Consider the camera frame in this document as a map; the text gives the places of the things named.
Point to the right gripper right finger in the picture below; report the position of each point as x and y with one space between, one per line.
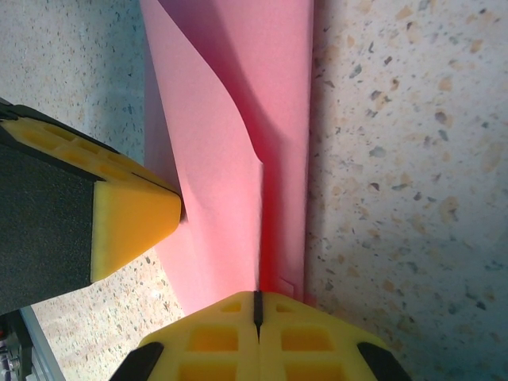
309 349

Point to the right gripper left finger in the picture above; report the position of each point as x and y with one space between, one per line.
210 349

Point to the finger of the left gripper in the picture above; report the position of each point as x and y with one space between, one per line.
127 222
79 152

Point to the pink cloth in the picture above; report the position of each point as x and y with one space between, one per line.
222 158

